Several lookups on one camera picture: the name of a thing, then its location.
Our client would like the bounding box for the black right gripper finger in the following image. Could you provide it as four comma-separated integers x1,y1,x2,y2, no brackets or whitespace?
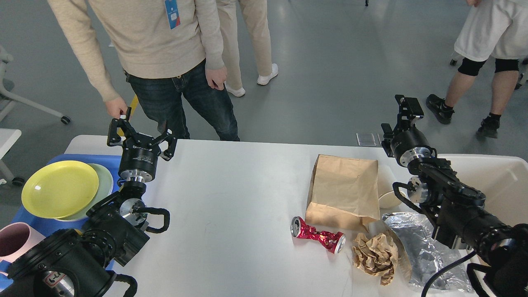
394,94,424,134
380,123,395,158

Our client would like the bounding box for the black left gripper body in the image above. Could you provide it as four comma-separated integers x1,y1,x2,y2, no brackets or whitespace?
118,141,161,183

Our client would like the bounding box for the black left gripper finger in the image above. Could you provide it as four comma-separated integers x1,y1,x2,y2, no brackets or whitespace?
107,107,139,147
147,128,178,161

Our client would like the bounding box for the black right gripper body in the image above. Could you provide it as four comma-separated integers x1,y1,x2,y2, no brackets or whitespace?
390,128,437,167

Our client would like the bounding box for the yellow plastic plate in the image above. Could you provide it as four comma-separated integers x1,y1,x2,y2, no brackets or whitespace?
21,160,99,219

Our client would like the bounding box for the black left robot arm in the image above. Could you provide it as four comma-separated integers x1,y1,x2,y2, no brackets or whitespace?
1,110,177,297

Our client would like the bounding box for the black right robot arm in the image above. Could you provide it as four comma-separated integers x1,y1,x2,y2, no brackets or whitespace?
381,94,528,297

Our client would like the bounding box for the pale green plate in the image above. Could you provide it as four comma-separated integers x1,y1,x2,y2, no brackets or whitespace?
55,163,113,222

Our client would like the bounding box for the white paper cup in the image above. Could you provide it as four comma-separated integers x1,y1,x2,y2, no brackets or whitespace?
377,163,402,209

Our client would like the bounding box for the brown paper bag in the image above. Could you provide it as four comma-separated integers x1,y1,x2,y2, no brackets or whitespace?
305,154,380,232

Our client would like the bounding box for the person in beige sweater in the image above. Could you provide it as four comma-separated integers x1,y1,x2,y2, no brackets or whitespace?
48,0,240,141

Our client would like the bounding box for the white plastic bin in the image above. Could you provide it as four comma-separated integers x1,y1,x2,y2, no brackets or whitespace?
431,153,528,269

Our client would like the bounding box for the white side table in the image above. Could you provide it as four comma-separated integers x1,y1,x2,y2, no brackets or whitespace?
0,128,25,187

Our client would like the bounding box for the crushed red soda can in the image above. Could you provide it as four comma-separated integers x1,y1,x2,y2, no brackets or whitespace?
290,216,346,254

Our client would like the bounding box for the crumpled brown paper ball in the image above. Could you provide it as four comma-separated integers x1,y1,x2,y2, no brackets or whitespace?
351,233,398,286

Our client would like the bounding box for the person with black sneakers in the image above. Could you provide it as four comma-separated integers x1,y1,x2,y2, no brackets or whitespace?
426,0,528,139

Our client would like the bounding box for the blue id badge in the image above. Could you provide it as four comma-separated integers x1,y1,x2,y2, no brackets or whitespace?
164,0,180,30

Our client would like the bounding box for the pink ribbed mug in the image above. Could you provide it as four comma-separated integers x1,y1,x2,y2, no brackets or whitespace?
0,222,46,263

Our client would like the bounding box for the person in khaki trousers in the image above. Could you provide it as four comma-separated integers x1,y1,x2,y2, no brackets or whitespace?
215,0,279,98

